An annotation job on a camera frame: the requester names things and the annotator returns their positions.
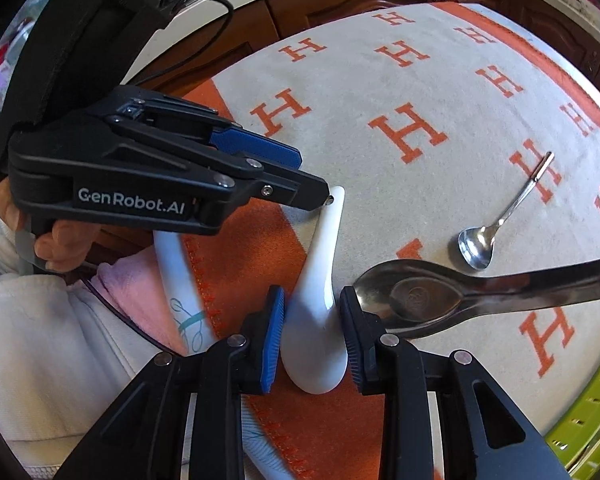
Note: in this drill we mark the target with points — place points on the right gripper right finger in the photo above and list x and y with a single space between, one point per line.
484 435

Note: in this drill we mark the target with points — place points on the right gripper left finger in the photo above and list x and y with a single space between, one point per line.
181 416

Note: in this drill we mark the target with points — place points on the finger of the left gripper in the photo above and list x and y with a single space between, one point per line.
260 145
276 183

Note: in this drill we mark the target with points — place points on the white ceramic soup spoon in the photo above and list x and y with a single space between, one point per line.
313 350

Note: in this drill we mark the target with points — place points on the left hand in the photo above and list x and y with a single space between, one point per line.
64 248

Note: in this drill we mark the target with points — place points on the green plastic utensil tray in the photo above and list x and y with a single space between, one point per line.
575 439

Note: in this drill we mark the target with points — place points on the dark steel ladle spoon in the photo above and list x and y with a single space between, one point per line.
416 298

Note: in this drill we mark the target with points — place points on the orange and beige H blanket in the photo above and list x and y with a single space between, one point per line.
431 117

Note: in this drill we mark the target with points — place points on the small steel teaspoon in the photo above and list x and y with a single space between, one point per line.
476 244

